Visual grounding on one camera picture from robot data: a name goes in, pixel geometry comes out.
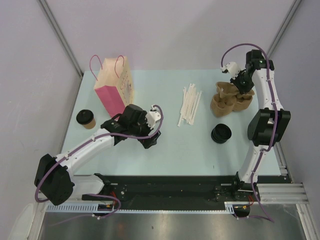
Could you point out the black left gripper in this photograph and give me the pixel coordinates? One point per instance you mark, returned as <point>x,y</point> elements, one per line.
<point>147,142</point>

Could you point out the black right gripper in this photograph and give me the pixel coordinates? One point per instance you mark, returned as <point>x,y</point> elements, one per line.
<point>242,90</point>

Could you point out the single brown pulp cup carrier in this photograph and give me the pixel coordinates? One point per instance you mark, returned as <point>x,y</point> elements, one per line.
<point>227,90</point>

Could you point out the pink paper gift bag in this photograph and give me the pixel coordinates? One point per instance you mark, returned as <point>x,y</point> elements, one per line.
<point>114,84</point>

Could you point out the brown paper cup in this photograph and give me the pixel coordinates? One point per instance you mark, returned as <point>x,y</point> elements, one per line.
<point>89,125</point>

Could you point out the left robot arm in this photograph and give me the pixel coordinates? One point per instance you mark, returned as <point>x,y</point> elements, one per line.
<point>55,179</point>

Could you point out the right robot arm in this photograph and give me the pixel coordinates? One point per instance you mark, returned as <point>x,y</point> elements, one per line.
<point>267,126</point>

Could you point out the brown pulp cup carrier stack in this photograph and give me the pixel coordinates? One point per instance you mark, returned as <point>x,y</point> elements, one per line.
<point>222,106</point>

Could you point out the white wrapped straws bundle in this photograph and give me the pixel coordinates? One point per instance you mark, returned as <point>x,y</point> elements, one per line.
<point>190,104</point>

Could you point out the black cup lid stack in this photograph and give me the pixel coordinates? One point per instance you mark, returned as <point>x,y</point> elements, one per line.
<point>221,133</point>

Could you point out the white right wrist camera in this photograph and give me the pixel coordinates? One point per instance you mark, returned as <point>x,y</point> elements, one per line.
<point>232,69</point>

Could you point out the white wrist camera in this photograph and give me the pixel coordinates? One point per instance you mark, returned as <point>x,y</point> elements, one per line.
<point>232,69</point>
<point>153,116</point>

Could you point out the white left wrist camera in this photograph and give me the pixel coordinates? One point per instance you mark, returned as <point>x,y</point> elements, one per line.
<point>153,116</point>

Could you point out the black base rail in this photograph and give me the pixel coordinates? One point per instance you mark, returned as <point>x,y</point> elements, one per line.
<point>179,193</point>

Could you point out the right aluminium frame post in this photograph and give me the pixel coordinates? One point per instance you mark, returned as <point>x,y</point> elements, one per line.
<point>283,13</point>

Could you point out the aluminium frame post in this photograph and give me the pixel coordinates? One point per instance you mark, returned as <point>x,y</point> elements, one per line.
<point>283,13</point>
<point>44,6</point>

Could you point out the left aluminium frame post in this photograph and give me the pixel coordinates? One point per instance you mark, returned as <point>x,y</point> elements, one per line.
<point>44,6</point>

